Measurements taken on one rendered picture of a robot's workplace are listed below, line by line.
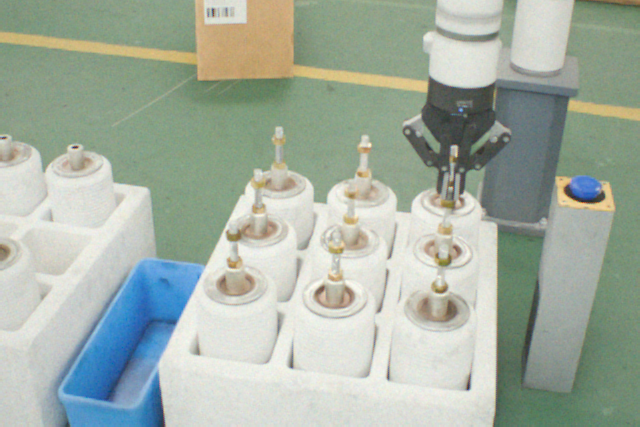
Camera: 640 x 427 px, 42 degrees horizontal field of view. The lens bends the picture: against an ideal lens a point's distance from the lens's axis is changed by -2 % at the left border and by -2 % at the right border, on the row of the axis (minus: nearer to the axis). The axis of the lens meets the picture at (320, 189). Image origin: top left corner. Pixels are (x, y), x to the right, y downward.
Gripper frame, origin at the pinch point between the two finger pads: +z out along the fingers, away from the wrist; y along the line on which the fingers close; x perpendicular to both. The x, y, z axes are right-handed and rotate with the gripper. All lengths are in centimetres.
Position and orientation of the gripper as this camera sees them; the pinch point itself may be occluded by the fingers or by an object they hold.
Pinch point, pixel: (450, 182)
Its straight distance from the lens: 102.9
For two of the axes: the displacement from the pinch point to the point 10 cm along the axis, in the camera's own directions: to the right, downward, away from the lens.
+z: -0.2, 8.6, 5.2
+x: 1.2, -5.1, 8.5
